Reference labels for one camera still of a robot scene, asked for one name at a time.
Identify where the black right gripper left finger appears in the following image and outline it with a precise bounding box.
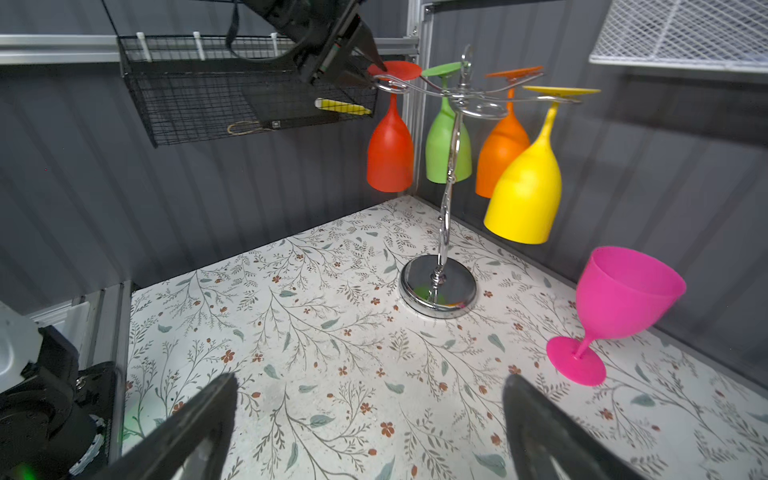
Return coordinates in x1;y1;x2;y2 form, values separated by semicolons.
94;373;238;479

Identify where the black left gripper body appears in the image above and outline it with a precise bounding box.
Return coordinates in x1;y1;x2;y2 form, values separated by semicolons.
239;1;366;84

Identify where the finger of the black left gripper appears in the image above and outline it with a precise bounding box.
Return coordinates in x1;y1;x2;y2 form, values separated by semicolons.
335;20;387;87

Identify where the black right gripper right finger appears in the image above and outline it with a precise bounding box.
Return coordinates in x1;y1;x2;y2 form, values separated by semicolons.
502;374;642;479

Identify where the pink wine glass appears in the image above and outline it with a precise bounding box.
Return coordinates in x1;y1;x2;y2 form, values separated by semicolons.
546;246;687;386

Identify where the red wine glass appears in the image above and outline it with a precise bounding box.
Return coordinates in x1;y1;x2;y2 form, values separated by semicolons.
367;93;414;193

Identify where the green wine glass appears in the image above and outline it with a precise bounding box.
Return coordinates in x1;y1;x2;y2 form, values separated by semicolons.
422;62;473;184

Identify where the orange wine glass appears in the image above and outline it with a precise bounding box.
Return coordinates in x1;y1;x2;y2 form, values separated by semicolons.
475;103;530;198

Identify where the chrome wine glass rack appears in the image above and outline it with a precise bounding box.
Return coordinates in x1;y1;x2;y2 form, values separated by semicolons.
371;44;583;320

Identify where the yellow wine glass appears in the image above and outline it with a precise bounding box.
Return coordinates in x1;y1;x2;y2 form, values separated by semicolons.
484;86;598;245

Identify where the yellow marker pen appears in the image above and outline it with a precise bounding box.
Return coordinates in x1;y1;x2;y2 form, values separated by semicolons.
314;98;372;116

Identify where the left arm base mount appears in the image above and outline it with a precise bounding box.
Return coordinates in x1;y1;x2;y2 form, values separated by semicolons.
1;303;119;479

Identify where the black wire basket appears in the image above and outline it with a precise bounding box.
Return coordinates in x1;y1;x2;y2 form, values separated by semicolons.
118;33;378;147

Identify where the white wire mesh basket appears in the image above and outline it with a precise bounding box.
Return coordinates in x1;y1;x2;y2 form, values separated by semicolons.
589;0;767;74

